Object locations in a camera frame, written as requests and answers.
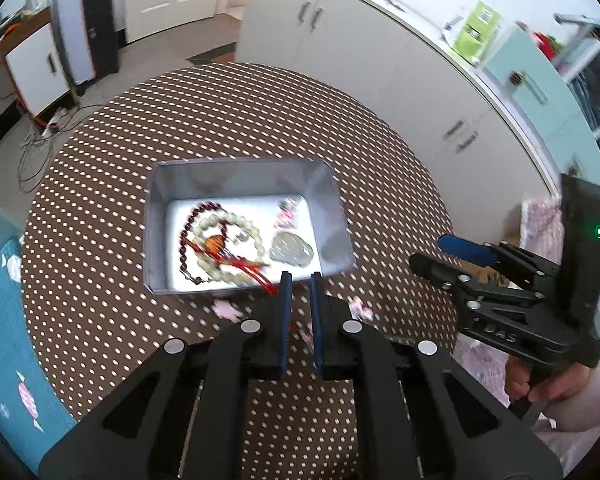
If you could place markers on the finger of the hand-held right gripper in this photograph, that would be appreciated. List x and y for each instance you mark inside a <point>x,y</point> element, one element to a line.
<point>445,275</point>
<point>467,250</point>

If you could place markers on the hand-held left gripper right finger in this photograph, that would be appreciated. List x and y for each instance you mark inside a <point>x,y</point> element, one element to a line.
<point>318,325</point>

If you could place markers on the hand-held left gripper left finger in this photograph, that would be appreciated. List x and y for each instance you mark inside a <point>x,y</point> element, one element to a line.
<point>285,325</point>

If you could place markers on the small pink ornament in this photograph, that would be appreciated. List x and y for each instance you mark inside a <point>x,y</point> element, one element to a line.
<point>306,334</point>
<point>360,308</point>
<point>286,215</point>
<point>227,309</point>

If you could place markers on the pale jade pendant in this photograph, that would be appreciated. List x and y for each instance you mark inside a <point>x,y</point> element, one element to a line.
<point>290,247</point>

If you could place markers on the grey metal box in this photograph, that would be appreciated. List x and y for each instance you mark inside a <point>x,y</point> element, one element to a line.
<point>245,180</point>

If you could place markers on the person's right hand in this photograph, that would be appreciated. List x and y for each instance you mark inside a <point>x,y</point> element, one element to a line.
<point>560,388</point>

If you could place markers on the teal drawer unit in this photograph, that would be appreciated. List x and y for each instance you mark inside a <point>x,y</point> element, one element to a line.
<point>535,115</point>

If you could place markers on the pine cone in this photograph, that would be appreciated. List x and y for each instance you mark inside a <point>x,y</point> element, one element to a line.
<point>517,80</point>

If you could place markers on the white shelf unit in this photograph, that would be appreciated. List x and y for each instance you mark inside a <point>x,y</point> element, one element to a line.
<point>597,75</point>

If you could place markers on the cream sideboard cabinet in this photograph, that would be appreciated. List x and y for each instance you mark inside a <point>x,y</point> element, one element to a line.
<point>380,60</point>

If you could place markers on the green box on counter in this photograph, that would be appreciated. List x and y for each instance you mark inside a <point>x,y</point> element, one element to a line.
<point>475,35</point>

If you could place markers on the red stuffed toy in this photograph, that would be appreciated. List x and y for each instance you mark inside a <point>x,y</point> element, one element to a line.
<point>545,45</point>

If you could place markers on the grey metal railing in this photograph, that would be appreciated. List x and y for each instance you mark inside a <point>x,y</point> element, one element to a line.
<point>577,42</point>

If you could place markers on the brown polka dot tablecloth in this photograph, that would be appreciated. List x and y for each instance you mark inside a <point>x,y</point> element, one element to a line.
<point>105,160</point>

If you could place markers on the teal printed blanket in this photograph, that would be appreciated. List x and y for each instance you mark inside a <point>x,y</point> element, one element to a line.
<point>5,335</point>

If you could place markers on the white power strip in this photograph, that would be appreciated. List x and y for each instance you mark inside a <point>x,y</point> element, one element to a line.
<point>54,120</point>

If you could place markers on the black suitcase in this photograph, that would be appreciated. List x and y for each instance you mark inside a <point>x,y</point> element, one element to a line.
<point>102,20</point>

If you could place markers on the white wooden cabinet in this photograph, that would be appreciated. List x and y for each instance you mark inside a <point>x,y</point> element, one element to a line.
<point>32,65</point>

